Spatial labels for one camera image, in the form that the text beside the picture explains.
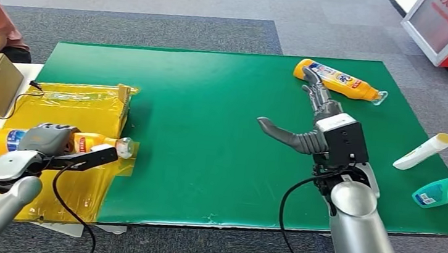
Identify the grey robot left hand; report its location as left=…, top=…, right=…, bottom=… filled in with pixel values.
left=19, top=120, right=82, bottom=159

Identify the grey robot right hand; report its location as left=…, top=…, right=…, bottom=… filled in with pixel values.
left=253, top=61, right=350, bottom=159

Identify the large orange detergent bottle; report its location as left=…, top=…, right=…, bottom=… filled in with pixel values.
left=0, top=122, right=137, bottom=172

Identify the yellow bottle with clear cap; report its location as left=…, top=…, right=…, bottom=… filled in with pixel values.
left=291, top=57, right=391, bottom=108

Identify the teal plastic bottle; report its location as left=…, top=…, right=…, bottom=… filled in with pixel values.
left=410, top=170, right=448, bottom=212

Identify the yellow plastic bag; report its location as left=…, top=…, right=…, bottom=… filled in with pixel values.
left=0, top=72, right=147, bottom=233

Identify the green table mat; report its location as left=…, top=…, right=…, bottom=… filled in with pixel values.
left=23, top=28, right=448, bottom=253

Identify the white sheet under mat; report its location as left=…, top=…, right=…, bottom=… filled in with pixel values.
left=33, top=216, right=129, bottom=244

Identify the white tube with yellow end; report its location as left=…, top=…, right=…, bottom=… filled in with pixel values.
left=391, top=128, right=448, bottom=176

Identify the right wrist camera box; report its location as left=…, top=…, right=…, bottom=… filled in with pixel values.
left=311, top=111, right=374, bottom=172

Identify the thin black table cable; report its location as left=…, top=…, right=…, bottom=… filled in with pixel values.
left=0, top=77, right=48, bottom=127

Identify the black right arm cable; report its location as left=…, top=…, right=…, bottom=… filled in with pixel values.
left=275, top=164, right=352, bottom=253

